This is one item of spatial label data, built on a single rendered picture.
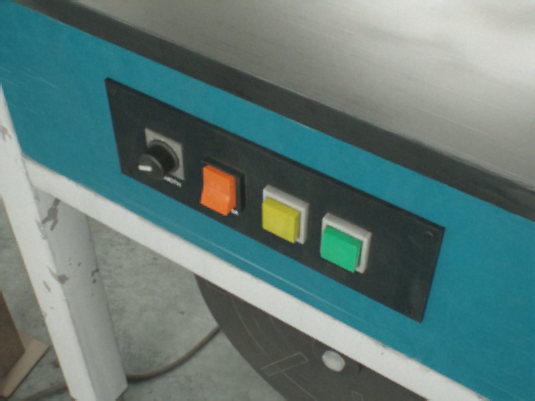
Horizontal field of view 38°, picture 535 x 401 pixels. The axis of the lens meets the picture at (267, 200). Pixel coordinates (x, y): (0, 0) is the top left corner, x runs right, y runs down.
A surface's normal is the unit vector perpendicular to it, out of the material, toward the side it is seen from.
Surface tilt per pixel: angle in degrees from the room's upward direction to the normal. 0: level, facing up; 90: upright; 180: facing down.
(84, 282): 90
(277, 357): 90
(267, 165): 90
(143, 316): 0
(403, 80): 0
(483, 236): 90
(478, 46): 0
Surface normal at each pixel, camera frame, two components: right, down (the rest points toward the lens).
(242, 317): -0.55, 0.60
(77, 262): 0.84, 0.40
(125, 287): 0.00, -0.70
